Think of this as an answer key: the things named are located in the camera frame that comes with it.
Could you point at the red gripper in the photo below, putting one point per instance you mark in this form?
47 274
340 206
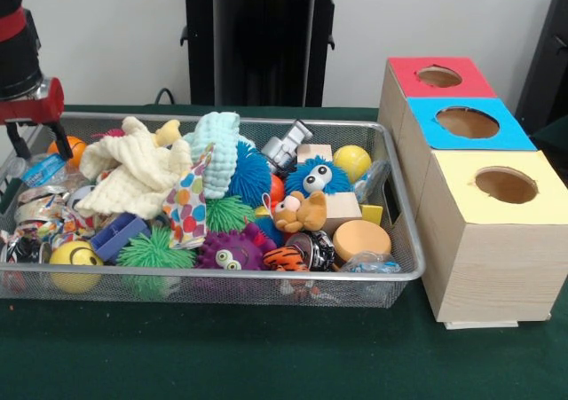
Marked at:
31 109

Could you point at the clear plastic packet blue label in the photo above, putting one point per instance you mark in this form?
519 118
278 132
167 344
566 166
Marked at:
44 169

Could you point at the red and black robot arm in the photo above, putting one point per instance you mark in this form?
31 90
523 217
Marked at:
18 45

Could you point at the clear mesh bin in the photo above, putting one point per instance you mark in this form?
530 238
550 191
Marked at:
222 290

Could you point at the wooden box with three holes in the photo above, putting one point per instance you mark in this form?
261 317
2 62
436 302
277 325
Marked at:
488 258

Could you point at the cream knitted cloth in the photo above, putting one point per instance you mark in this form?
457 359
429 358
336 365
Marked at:
133 178

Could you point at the yellow smiley ball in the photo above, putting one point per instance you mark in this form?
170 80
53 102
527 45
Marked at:
75 262

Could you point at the green spiky ball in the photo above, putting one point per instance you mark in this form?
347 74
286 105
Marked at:
155 251

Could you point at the polka dot cloth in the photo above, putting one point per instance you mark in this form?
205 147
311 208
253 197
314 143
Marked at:
185 209

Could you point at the mint green knitted cloth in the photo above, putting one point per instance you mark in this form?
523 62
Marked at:
217 152

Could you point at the purple spiky ball with eyes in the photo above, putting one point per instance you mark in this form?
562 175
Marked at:
226 251

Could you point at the blue fuzzy toy with eyes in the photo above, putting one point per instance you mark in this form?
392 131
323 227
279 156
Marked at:
311 180

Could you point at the brown plush toy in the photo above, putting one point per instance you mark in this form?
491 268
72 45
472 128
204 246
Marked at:
306 214

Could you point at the plain yellow ball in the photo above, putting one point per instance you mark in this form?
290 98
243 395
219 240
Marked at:
353 162

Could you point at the black chair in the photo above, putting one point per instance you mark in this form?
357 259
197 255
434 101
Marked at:
550 63

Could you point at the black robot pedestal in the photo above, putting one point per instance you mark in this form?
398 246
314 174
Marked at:
257 45

